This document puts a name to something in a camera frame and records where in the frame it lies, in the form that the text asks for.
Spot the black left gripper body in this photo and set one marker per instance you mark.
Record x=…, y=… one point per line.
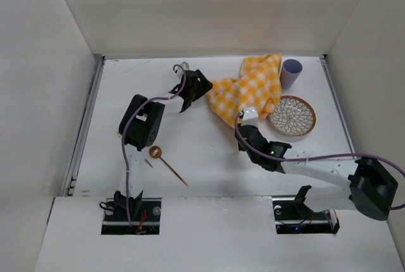
x=193, y=85

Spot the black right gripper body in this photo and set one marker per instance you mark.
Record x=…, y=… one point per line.
x=248, y=132

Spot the yellow white checkered cloth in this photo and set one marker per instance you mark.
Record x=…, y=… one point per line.
x=258, y=86

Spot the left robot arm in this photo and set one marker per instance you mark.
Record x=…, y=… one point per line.
x=139, y=129

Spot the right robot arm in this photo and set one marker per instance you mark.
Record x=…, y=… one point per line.
x=355, y=181

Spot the floral patterned ceramic plate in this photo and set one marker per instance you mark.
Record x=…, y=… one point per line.
x=293, y=117

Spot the lilac plastic cup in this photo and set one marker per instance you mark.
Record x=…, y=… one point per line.
x=289, y=72

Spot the copper spoon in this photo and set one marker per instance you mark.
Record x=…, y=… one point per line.
x=156, y=153

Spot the metal fork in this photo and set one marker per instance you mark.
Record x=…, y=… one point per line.
x=148, y=163

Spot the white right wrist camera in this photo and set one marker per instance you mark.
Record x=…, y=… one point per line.
x=249, y=116

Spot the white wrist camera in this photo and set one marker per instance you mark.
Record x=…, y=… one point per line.
x=185, y=65
x=249, y=116

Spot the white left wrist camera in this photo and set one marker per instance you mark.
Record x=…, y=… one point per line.
x=185, y=65

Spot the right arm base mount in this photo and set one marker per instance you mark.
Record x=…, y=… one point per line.
x=291, y=219

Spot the left aluminium table rail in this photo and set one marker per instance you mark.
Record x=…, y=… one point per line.
x=73, y=166

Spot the aluminium table rail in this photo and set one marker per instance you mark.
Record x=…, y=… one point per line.
x=73, y=166
x=323, y=60

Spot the right aluminium table rail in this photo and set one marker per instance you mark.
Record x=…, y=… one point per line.
x=323, y=60

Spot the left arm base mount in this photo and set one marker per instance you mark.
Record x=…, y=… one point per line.
x=146, y=222

